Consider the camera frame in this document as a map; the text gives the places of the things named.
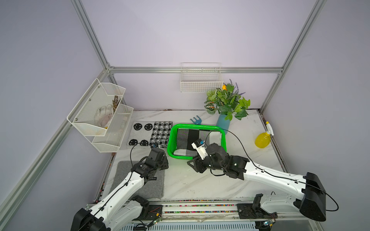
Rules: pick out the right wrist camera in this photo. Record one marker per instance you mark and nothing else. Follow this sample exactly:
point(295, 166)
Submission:
point(199, 146)

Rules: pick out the blue hand rake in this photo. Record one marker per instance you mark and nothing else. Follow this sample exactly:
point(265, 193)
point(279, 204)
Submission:
point(196, 120)

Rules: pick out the houndstooth folded scarf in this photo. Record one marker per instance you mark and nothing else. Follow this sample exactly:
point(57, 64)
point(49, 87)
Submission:
point(160, 133)

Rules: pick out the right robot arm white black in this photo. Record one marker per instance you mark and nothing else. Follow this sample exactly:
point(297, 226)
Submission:
point(304, 194)

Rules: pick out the aluminium front rail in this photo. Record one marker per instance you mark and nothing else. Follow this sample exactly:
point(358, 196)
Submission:
point(218, 209)

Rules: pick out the artificial plant teal vase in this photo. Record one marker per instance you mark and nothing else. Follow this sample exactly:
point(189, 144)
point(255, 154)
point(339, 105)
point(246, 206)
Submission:
point(228, 102)

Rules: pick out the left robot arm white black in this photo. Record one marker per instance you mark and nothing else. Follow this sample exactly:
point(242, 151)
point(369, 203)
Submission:
point(120, 207)

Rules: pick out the yellow spray bottle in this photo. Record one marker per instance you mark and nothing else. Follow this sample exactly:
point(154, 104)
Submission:
point(264, 139)

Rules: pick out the grey scarf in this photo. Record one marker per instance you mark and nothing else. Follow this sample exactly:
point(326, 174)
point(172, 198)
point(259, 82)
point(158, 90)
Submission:
point(149, 190)

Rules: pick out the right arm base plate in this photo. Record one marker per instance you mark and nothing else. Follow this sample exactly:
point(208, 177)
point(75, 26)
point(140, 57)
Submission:
point(248, 211)

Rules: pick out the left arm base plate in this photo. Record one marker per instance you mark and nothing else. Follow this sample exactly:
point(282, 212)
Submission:
point(150, 212)

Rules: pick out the white wire wall basket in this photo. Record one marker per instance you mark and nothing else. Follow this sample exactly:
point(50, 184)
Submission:
point(200, 77)

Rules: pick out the white mesh two-tier shelf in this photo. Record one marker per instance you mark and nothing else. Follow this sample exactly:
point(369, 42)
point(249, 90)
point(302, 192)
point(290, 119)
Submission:
point(81, 117)

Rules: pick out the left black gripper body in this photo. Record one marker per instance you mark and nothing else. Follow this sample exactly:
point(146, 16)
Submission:
point(163, 165)

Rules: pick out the dried twigs in shelf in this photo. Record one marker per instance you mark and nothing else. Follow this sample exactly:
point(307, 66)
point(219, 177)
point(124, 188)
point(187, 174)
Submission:
point(115, 102)

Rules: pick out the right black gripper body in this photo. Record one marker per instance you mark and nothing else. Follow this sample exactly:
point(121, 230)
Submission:
point(208, 163)

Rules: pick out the white scarf black circles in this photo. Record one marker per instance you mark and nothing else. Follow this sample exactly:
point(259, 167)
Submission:
point(140, 134)

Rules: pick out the clear glove in shelf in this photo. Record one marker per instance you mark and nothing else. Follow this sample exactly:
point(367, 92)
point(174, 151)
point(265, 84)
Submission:
point(103, 116)

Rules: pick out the green plastic basket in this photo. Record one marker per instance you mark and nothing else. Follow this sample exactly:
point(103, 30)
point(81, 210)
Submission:
point(174, 131)

